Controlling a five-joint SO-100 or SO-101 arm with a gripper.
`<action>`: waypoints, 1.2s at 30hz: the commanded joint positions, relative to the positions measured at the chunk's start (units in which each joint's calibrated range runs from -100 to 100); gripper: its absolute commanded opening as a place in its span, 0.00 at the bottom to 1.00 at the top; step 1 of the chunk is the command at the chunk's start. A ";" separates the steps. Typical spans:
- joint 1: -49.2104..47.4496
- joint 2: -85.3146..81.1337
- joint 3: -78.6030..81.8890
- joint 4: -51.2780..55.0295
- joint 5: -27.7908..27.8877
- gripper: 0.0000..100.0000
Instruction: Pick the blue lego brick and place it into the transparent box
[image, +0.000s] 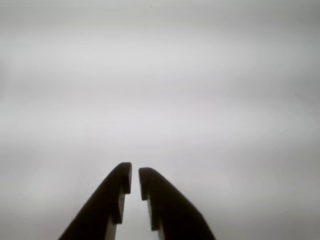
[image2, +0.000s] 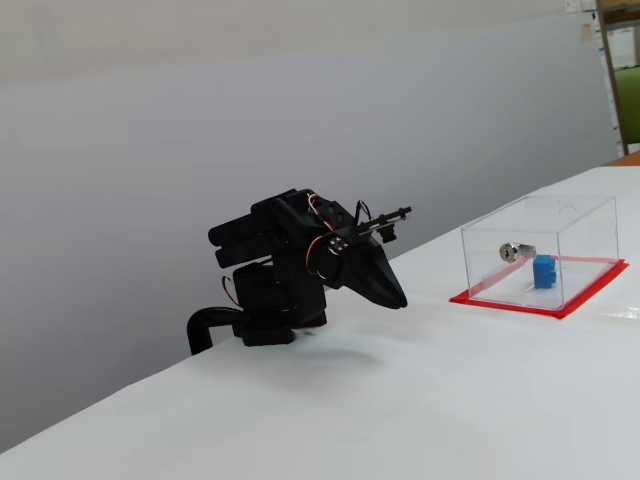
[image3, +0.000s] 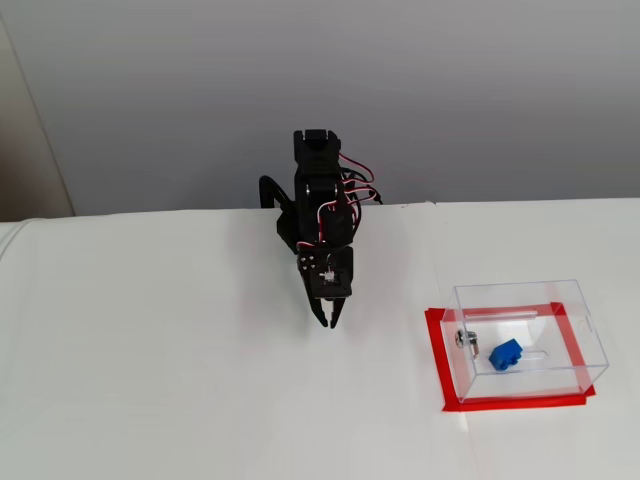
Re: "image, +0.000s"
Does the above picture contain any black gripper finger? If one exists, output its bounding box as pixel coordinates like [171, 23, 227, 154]
[138, 167, 216, 240]
[57, 162, 133, 240]

